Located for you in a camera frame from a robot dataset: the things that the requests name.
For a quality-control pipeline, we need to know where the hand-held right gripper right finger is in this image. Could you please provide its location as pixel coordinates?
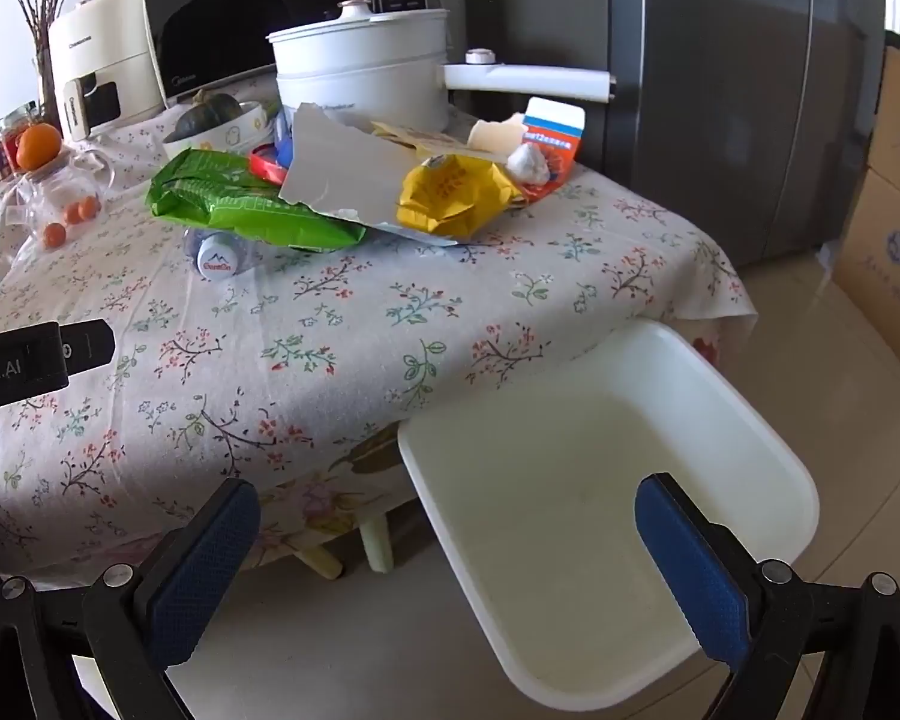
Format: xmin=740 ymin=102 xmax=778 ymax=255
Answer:
xmin=634 ymin=472 xmax=900 ymax=720

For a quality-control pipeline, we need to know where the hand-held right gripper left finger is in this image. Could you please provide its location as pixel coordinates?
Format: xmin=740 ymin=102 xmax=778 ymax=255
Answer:
xmin=0 ymin=476 xmax=262 ymax=720

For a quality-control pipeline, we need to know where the white plastic bin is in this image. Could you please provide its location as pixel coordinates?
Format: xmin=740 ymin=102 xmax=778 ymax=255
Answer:
xmin=397 ymin=319 xmax=821 ymax=702

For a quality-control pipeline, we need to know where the red drink can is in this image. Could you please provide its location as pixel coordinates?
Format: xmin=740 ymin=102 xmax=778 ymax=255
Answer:
xmin=248 ymin=144 xmax=290 ymax=188

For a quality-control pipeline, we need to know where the white table leg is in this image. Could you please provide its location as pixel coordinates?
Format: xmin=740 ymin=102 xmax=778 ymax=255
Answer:
xmin=358 ymin=508 xmax=395 ymax=573
xmin=299 ymin=543 xmax=344 ymax=581

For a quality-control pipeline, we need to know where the glass pitcher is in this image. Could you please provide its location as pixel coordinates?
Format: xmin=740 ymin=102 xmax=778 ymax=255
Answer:
xmin=0 ymin=145 xmax=114 ymax=250

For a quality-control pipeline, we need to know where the clear plastic bottle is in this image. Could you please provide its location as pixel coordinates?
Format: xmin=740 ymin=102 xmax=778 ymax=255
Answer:
xmin=182 ymin=225 xmax=272 ymax=283

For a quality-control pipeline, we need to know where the large orange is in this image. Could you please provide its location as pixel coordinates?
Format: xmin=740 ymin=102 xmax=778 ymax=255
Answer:
xmin=16 ymin=123 xmax=63 ymax=172

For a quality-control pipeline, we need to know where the green snack bag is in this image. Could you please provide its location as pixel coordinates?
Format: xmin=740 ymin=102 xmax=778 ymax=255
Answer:
xmin=146 ymin=148 xmax=368 ymax=251

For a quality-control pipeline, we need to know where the floral tablecloth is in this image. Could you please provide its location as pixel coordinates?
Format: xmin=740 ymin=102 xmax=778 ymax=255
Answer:
xmin=0 ymin=71 xmax=755 ymax=593

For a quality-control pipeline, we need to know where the dark green squash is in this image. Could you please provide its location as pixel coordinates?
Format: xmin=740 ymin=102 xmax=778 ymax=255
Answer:
xmin=173 ymin=88 xmax=245 ymax=143

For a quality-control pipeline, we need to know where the cream bowl with flower print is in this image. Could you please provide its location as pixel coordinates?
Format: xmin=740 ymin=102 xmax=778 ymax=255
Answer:
xmin=163 ymin=100 xmax=281 ymax=163

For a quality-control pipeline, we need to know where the cream air fryer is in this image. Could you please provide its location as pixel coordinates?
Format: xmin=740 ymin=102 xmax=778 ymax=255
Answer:
xmin=47 ymin=0 xmax=167 ymax=142

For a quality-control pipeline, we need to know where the cardboard box with round logo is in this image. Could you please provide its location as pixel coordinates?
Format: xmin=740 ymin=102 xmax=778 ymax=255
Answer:
xmin=830 ymin=165 xmax=900 ymax=370

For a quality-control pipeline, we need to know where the blue packet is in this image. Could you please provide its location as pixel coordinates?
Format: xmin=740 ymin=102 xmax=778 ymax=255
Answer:
xmin=273 ymin=109 xmax=302 ymax=167

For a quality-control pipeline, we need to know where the dried twig bunch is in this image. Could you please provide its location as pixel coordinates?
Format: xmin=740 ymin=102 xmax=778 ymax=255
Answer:
xmin=0 ymin=0 xmax=80 ymax=128

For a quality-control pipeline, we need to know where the grey cardboard piece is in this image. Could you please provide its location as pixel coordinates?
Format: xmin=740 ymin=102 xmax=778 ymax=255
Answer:
xmin=278 ymin=101 xmax=459 ymax=247

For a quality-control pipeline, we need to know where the black microwave oven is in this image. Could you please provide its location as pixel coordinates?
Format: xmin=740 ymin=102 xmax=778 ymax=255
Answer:
xmin=140 ymin=0 xmax=440 ymax=108

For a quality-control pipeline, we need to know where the white electric cooking pot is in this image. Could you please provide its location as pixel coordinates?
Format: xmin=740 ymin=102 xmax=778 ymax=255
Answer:
xmin=266 ymin=0 xmax=617 ymax=133

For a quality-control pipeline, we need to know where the brown paper piece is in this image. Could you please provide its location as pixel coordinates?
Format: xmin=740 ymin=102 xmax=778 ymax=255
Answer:
xmin=370 ymin=119 xmax=474 ymax=163

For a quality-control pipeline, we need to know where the crumpled tissue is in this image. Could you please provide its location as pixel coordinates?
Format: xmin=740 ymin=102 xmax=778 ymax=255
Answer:
xmin=505 ymin=142 xmax=553 ymax=185

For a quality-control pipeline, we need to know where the yellow snack bag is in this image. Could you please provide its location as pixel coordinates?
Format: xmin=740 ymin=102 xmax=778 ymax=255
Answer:
xmin=397 ymin=154 xmax=527 ymax=243

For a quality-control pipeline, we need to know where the orange blue carton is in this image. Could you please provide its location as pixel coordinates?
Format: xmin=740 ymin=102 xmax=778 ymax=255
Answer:
xmin=513 ymin=97 xmax=588 ymax=204

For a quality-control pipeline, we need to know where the pot lid with knob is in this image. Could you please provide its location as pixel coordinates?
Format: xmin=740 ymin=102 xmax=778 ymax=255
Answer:
xmin=266 ymin=0 xmax=452 ymax=44

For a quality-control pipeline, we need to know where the beige bread bag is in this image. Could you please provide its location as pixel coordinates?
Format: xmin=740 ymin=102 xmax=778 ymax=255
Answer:
xmin=468 ymin=113 xmax=530 ymax=159

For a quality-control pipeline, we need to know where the grey refrigerator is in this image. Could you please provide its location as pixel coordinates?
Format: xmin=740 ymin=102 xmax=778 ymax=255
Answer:
xmin=461 ymin=0 xmax=890 ymax=268

